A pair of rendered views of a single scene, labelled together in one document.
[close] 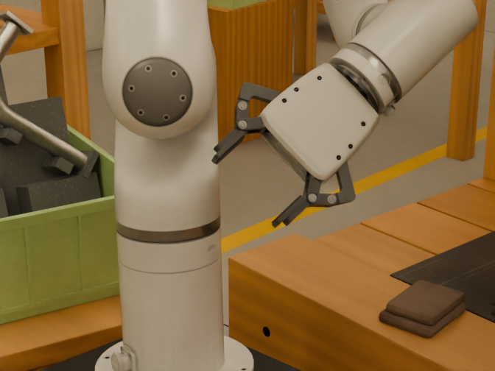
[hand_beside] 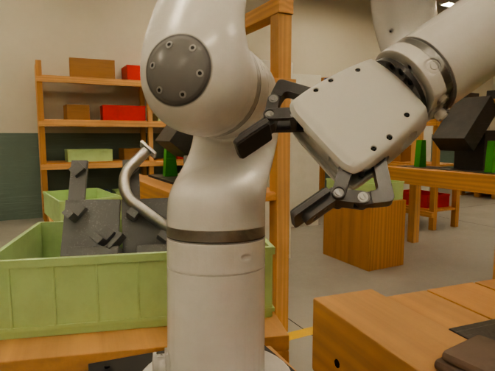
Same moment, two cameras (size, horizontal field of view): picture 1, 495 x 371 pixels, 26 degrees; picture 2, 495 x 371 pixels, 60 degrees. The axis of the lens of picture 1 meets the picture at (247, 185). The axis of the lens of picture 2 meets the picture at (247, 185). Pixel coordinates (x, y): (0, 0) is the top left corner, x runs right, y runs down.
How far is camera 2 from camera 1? 76 cm
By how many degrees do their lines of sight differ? 24
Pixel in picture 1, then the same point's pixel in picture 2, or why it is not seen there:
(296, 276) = (363, 318)
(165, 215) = (196, 213)
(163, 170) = (205, 174)
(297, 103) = (329, 92)
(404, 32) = (460, 19)
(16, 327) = (163, 330)
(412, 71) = (469, 61)
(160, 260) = (191, 260)
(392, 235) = (453, 302)
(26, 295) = not seen: hidden behind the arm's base
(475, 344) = not seen: outside the picture
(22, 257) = not seen: hidden behind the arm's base
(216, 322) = (250, 337)
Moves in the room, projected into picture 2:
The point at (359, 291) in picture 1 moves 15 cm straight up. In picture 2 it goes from (418, 338) to (423, 244)
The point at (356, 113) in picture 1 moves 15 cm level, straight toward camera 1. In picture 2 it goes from (398, 103) to (371, 87)
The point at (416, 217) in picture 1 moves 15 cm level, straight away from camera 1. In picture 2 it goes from (474, 291) to (476, 272)
